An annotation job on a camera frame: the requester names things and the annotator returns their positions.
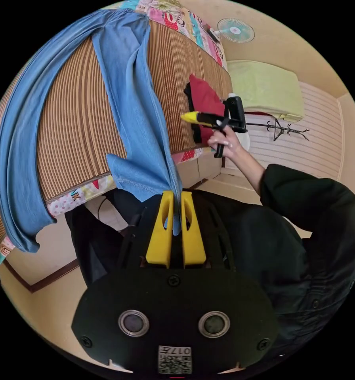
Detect black coat stand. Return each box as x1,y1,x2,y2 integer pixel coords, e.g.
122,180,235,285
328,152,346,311
245,117,311,143

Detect wall fan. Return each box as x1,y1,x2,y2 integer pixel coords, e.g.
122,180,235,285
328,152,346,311
208,17,255,44

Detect bed with woven mat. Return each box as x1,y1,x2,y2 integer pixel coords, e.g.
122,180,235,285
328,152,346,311
0,0,235,268

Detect blue jeans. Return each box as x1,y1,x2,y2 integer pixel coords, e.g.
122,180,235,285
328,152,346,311
0,8,184,253

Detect person's body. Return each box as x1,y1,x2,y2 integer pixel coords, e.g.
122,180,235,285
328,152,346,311
64,163,355,372

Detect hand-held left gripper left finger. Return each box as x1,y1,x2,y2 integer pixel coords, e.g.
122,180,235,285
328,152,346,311
145,190,176,269

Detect pale green cloth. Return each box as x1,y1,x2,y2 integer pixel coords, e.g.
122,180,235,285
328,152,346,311
226,60,305,123

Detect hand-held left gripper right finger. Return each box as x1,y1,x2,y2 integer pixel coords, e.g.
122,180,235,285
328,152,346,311
180,191,207,269

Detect pile of clothes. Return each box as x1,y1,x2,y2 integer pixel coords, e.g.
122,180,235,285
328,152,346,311
183,74,226,146

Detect person's right hand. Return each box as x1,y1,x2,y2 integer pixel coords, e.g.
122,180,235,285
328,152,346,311
207,126,244,162

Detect person's right forearm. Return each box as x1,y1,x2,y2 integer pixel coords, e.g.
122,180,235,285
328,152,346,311
233,148,268,197

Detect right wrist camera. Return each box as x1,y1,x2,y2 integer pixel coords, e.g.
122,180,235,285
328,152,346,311
223,93,246,127

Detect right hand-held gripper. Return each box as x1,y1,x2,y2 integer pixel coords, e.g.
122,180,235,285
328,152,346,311
180,110,248,158

